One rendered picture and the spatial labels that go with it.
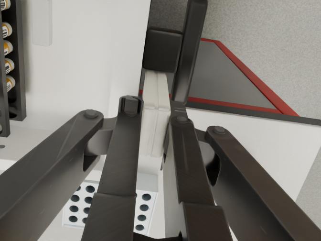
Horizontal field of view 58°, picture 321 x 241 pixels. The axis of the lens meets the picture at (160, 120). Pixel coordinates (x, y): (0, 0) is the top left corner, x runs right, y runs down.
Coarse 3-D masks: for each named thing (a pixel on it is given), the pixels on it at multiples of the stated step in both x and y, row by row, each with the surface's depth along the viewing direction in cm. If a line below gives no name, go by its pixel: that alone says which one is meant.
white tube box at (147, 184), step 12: (84, 180) 38; (144, 180) 40; (156, 180) 41; (84, 192) 39; (144, 192) 39; (156, 192) 39; (72, 204) 40; (84, 204) 40; (144, 204) 42; (72, 216) 42; (84, 216) 41; (144, 216) 42; (144, 228) 42
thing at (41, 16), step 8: (32, 0) 23; (40, 0) 23; (48, 0) 24; (32, 8) 24; (40, 8) 24; (48, 8) 24; (32, 16) 24; (40, 16) 24; (48, 16) 24; (32, 24) 24; (40, 24) 24; (48, 24) 24; (32, 32) 25; (40, 32) 25; (48, 32) 25; (32, 40) 25; (40, 40) 25; (48, 40) 25
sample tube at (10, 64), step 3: (6, 60) 23; (9, 60) 23; (6, 63) 22; (9, 63) 23; (12, 63) 23; (6, 66) 22; (9, 66) 23; (12, 66) 23; (6, 69) 22; (9, 69) 23; (12, 69) 24; (6, 72) 22
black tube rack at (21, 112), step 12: (12, 0) 21; (12, 12) 22; (12, 24) 22; (12, 36) 22; (12, 60) 23; (12, 72) 24; (24, 84) 25; (12, 96) 25; (24, 96) 25; (12, 108) 26; (24, 108) 26
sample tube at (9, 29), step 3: (3, 24) 21; (6, 24) 22; (9, 24) 22; (3, 27) 21; (6, 27) 21; (9, 27) 22; (3, 30) 21; (6, 30) 21; (9, 30) 22; (3, 33) 21; (6, 33) 21; (9, 33) 22; (3, 36) 21; (6, 36) 22
